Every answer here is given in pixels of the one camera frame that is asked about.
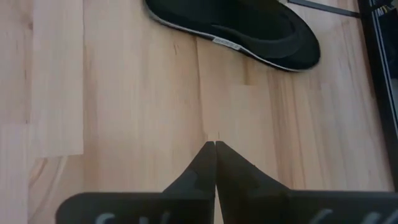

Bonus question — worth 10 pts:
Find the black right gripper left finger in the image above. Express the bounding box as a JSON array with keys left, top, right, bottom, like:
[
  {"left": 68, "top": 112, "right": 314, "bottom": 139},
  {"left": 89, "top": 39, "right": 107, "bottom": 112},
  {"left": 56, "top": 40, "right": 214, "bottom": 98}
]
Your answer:
[{"left": 55, "top": 141, "right": 217, "bottom": 224}]

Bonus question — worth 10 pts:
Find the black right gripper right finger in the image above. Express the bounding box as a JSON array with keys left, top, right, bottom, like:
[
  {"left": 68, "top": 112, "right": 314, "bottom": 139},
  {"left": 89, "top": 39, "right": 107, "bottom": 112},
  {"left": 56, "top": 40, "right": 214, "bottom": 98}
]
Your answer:
[{"left": 216, "top": 141, "right": 398, "bottom": 224}]

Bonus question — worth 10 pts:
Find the black flip-flop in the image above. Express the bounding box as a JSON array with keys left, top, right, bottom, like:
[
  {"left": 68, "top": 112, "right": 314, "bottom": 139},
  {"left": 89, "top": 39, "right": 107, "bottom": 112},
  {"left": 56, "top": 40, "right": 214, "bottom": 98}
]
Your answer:
[{"left": 144, "top": 0, "right": 321, "bottom": 73}]

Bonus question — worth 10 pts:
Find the black metal table frame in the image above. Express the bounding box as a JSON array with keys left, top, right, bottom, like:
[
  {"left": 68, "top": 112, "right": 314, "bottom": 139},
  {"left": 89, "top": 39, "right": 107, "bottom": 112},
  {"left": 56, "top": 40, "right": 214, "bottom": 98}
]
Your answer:
[{"left": 287, "top": 0, "right": 398, "bottom": 191}]

